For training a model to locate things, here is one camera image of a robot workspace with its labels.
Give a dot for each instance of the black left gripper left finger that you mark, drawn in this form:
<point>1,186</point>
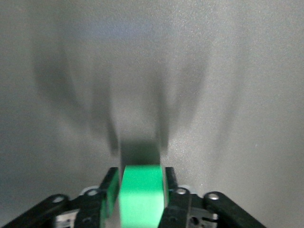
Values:
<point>92,209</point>

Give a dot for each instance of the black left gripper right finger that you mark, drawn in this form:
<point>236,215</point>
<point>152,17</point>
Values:
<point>178,209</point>

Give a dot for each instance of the small green cube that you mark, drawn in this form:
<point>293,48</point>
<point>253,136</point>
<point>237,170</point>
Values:
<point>142,197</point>

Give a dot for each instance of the dark grey table mat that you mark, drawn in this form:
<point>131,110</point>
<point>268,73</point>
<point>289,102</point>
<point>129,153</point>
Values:
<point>152,83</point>

